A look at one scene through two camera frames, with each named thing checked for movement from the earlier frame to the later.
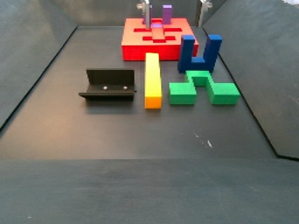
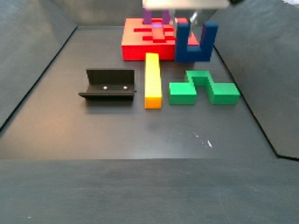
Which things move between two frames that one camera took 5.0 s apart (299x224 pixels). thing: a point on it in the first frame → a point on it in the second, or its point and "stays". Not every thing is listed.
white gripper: (205, 5) → (184, 4)
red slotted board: (158, 39) stays
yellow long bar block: (154, 90) stays
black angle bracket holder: (110, 84) stays
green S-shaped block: (184, 93) stays
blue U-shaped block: (190, 64) → (194, 53)
